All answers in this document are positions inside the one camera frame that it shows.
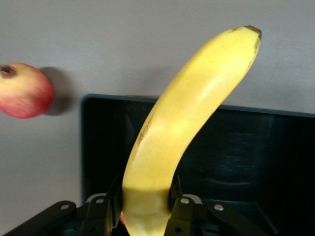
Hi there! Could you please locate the yellow banana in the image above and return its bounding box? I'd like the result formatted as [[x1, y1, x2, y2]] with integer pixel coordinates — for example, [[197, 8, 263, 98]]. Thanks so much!
[[121, 25, 262, 236]]

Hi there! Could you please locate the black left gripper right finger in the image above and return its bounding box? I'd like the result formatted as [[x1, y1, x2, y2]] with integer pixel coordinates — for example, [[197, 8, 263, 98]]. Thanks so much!
[[164, 175, 279, 236]]

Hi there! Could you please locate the red yellow pomegranate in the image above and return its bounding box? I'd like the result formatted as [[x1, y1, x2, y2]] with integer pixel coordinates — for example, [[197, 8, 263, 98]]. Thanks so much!
[[0, 62, 55, 119]]

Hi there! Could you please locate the black plastic box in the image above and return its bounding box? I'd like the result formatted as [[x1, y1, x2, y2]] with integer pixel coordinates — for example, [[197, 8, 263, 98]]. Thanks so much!
[[79, 93, 315, 236]]

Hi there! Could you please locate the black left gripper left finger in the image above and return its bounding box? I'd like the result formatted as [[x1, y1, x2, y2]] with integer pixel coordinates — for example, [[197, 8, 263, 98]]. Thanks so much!
[[3, 175, 124, 236]]

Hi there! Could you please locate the brown table cover mat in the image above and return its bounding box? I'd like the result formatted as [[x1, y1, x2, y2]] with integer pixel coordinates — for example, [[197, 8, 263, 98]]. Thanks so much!
[[0, 0, 315, 236]]

